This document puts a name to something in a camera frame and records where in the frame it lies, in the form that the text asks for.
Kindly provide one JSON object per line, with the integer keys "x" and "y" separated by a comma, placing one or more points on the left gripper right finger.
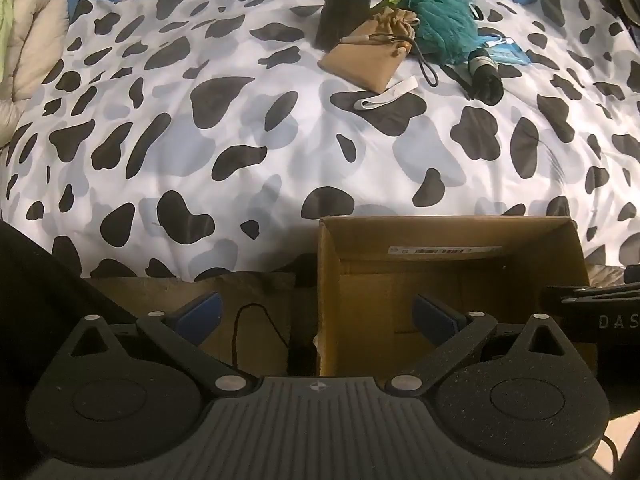
{"x": 458, "y": 341}

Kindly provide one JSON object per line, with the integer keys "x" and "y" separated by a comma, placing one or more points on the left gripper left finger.
{"x": 178, "y": 334}

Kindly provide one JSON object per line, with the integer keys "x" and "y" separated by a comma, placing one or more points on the black bag roll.
{"x": 486, "y": 82}

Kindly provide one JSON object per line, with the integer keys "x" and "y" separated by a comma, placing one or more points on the white elastic band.
{"x": 389, "y": 96}

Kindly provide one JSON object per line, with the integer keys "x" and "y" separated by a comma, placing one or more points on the blue tissue packet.
{"x": 503, "y": 50}

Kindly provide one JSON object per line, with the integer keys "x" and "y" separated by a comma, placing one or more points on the tan drawstring pouch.
{"x": 370, "y": 55}

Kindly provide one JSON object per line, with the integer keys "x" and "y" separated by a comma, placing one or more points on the teal mesh bath loofah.
{"x": 447, "y": 31}

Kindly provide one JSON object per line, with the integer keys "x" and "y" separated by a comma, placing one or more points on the black foam block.
{"x": 338, "y": 19}

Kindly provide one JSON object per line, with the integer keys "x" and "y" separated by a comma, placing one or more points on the cardboard box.
{"x": 370, "y": 269}

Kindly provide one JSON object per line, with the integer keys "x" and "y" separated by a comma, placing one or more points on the cow print blanket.
{"x": 190, "y": 137}

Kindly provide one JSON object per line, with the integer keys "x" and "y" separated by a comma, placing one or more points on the beige quilted blanket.
{"x": 32, "y": 36}

